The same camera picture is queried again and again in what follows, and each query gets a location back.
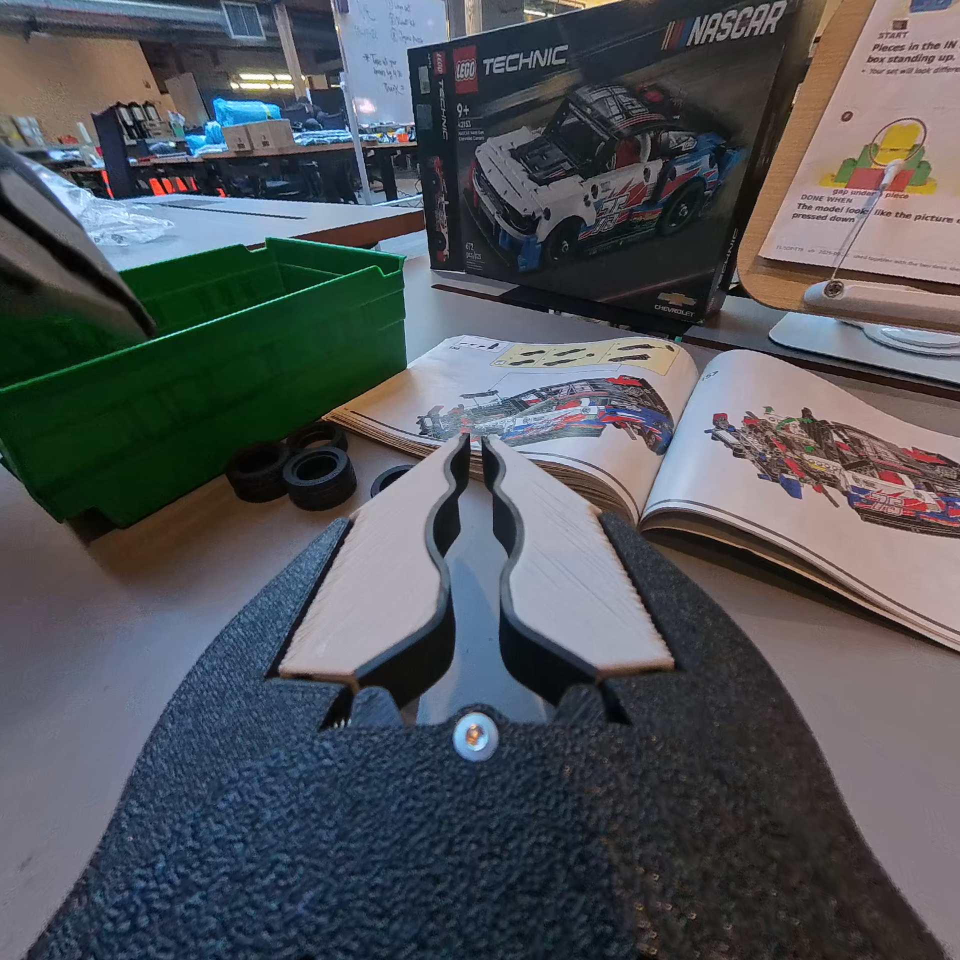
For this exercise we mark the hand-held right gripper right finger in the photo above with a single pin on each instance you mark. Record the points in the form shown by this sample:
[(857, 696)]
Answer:
[(581, 592)]

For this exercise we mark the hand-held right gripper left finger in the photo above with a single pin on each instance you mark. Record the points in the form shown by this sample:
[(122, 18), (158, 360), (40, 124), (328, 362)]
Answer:
[(367, 592)]

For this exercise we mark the green plastic bin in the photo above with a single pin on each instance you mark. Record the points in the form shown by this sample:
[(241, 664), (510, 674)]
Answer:
[(225, 390)]

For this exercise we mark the clear plastic bag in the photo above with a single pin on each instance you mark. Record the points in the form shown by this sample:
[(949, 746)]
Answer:
[(120, 217)]

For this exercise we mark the black toy tyre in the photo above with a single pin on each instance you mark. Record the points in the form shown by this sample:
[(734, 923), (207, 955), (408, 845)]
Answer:
[(321, 484), (390, 484), (259, 476), (319, 433)]

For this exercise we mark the open instruction book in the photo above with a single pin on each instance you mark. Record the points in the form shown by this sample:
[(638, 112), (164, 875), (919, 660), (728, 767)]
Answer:
[(750, 487)]

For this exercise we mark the white stand base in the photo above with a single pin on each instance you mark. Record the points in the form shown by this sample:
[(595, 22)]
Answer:
[(862, 345)]

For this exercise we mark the whiteboard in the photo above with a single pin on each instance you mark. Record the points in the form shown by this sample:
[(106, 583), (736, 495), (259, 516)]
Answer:
[(390, 60)]

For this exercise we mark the dark toy car box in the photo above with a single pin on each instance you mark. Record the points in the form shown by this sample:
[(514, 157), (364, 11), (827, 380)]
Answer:
[(600, 150)]

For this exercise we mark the printed instruction sheet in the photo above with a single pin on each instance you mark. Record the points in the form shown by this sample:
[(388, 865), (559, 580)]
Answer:
[(862, 240)]

